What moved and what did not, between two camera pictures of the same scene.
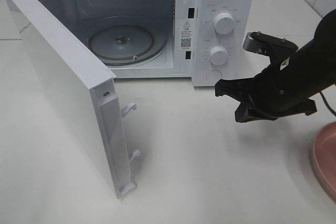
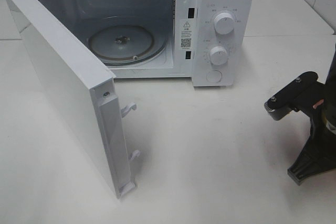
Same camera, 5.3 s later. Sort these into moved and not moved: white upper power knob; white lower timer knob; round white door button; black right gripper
Moved: black right gripper
Not moved: white upper power knob; white lower timer knob; round white door button
